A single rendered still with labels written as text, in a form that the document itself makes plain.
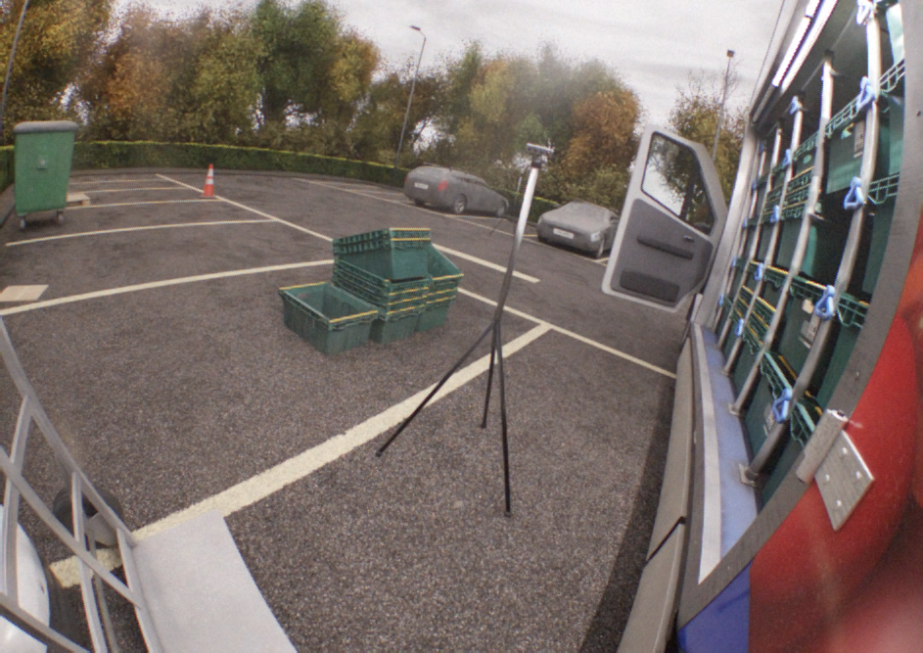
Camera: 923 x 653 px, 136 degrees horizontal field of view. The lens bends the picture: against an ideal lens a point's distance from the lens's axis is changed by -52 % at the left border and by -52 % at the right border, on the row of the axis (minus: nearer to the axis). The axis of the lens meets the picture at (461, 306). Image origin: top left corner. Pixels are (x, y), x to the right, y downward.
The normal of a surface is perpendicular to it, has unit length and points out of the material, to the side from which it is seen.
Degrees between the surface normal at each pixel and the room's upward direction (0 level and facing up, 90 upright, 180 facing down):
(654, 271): 90
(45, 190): 94
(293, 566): 0
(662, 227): 91
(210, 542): 12
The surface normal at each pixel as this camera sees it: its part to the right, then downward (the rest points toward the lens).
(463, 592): 0.22, -0.93
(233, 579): 0.07, -0.89
